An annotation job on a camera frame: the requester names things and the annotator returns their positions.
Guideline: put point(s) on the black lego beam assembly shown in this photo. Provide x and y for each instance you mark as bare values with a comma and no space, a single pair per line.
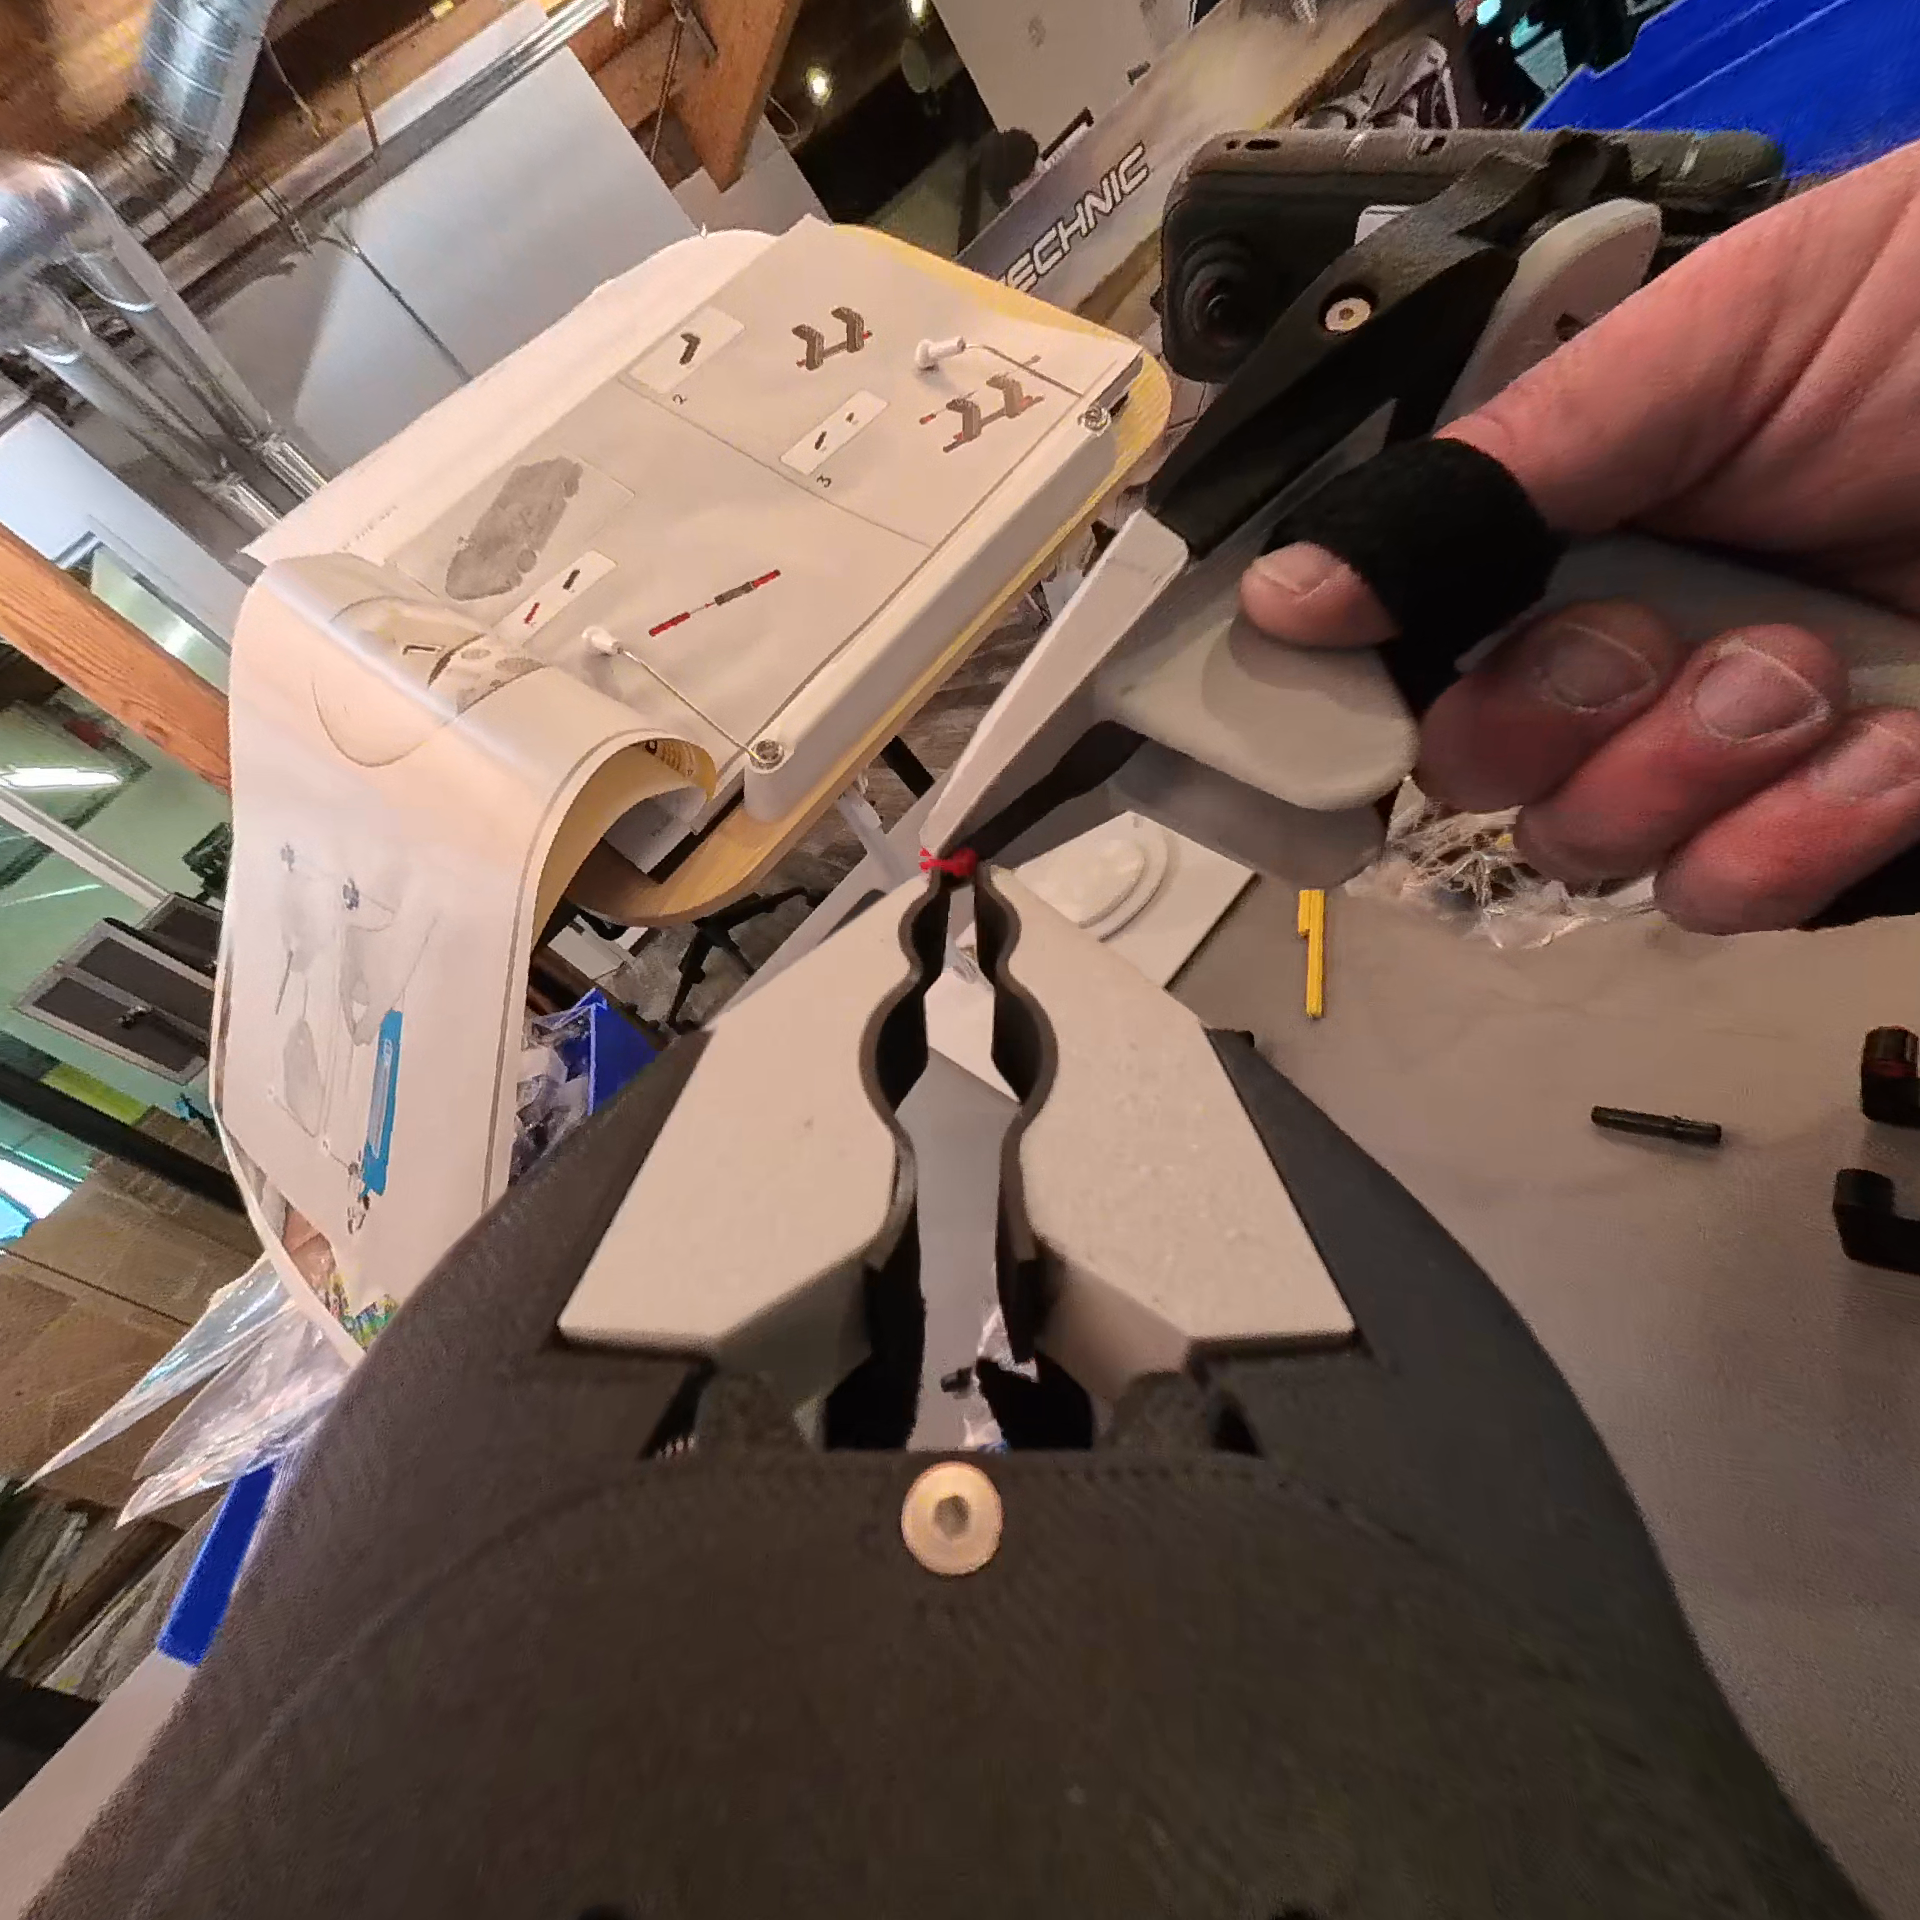
1875,1220

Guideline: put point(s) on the crumpled clear plastic bags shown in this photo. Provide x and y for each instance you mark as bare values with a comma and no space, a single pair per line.
211,1395

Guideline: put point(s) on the lego instruction booklet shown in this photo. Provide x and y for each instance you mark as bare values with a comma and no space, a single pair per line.
598,481

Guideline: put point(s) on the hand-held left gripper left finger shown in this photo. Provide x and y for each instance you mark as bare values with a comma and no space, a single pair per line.
721,1185

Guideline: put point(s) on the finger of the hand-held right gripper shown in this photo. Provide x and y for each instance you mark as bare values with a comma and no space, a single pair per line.
1111,643
1275,833

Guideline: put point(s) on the dark lego set box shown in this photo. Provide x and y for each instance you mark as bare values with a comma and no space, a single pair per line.
1111,166

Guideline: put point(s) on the wooden book stand board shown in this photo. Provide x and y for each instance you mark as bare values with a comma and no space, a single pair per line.
1037,495

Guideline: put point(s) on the silver flexible air duct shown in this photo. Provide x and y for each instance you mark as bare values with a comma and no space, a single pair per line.
106,285

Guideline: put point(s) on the small red lego pin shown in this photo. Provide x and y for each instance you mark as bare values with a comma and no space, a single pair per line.
944,863

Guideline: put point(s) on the clear bag of lego parts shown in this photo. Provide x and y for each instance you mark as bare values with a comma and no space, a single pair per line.
1499,863

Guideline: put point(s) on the black lego pin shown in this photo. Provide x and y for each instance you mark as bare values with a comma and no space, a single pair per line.
1658,1124

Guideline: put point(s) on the large blue plastic bin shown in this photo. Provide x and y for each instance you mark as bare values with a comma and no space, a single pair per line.
1725,61

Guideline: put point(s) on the person's right hand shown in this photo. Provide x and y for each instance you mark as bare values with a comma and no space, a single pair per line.
1725,390

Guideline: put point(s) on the small blue parts bin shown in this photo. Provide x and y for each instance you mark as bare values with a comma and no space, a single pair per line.
580,1078

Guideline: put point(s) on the black stand legs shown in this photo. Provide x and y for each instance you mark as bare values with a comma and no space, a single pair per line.
715,945

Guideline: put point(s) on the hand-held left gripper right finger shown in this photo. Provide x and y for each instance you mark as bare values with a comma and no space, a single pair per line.
1188,1200

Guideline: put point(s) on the yellow lego axle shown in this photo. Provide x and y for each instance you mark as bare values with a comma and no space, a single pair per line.
1314,952

